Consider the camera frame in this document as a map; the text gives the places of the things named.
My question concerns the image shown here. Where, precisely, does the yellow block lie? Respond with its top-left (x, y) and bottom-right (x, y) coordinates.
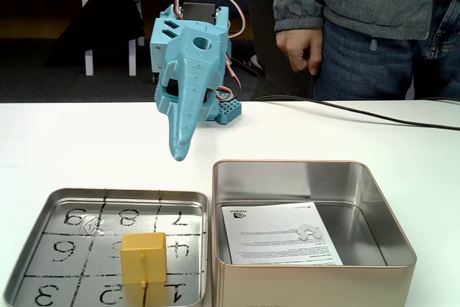
top-left (120, 232), bottom-right (168, 286)

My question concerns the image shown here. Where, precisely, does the person's hand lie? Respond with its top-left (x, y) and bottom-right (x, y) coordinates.
top-left (275, 28), bottom-right (326, 76)

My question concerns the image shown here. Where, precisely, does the black cloth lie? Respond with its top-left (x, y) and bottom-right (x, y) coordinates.
top-left (45, 0), bottom-right (147, 68)

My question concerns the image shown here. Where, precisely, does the printed white paper sheet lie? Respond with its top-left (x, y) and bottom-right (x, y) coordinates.
top-left (221, 201), bottom-right (345, 267)

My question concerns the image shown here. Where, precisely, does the numbered metal tin lid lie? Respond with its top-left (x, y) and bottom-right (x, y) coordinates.
top-left (0, 187), bottom-right (210, 307)

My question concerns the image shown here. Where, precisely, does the small white plastic piece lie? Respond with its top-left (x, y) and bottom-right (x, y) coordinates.
top-left (296, 224), bottom-right (326, 242)

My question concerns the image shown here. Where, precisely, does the gold metal tin box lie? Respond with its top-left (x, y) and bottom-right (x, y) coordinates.
top-left (211, 158), bottom-right (418, 307)

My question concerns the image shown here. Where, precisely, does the red white servo cable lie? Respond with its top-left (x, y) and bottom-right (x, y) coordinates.
top-left (174, 0), bottom-right (247, 38)

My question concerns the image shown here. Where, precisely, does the white furniture frame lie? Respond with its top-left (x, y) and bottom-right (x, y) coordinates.
top-left (73, 0), bottom-right (143, 77)

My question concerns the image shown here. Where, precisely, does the long black cable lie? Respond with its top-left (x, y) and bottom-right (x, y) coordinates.
top-left (251, 95), bottom-right (460, 131)

